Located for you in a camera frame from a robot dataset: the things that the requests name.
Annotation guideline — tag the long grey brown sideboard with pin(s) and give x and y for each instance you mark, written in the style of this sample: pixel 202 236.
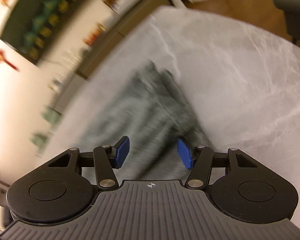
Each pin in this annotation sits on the long grey brown sideboard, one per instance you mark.
pixel 120 35

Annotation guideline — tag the green plastic child chair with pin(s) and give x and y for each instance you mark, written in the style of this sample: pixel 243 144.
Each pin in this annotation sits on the green plastic child chair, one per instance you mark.
pixel 52 115
pixel 39 141

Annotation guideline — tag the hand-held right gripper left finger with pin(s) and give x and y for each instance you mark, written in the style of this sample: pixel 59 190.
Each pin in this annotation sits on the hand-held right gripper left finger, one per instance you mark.
pixel 121 152

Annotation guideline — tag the dark patterned wall hanging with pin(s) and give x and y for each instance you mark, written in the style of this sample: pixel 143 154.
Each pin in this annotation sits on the dark patterned wall hanging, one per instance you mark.
pixel 42 17

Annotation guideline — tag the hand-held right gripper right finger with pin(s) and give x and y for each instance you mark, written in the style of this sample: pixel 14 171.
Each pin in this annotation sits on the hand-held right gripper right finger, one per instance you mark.
pixel 185 155

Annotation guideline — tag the thin red wall tassel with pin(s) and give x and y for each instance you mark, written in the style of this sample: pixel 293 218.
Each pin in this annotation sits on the thin red wall tassel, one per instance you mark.
pixel 2 55

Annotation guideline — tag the grey sweatpants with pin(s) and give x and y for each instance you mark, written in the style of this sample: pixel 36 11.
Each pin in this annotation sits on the grey sweatpants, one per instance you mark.
pixel 150 115

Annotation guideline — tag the fruit bowl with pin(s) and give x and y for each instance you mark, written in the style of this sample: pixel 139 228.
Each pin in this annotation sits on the fruit bowl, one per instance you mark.
pixel 95 35

